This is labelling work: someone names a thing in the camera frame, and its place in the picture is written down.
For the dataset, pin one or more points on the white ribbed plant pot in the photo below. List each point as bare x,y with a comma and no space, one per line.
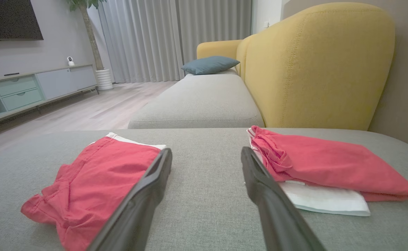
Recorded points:
104,79

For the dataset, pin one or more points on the small grey sofa seat cushion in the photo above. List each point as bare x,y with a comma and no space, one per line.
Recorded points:
200,101

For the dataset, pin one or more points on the pale green TV cabinet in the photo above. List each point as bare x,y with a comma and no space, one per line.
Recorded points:
50,83

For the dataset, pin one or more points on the red shorts with white trim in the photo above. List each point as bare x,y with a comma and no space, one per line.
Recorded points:
95,181

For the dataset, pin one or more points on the tall indoor plant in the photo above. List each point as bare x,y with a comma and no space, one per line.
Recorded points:
92,38

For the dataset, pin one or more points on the grey pleated curtain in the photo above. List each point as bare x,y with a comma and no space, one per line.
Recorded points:
214,24
141,38

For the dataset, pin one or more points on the red white numbered jersey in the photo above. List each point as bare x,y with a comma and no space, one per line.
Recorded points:
329,164

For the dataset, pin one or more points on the black remote control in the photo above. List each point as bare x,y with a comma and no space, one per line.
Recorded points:
11,74

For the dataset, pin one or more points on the small white security camera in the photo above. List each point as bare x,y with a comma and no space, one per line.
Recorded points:
71,61

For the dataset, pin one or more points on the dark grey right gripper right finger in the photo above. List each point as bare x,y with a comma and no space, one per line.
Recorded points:
280,219

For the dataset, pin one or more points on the blue throw pillow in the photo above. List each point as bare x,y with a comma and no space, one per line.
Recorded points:
209,65

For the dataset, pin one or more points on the black wall television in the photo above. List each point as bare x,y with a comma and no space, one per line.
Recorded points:
8,19

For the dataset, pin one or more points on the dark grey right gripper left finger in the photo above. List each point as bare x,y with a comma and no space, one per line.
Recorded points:
137,212

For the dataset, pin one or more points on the yellow sofa back with armrest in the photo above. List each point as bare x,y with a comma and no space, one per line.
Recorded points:
217,48

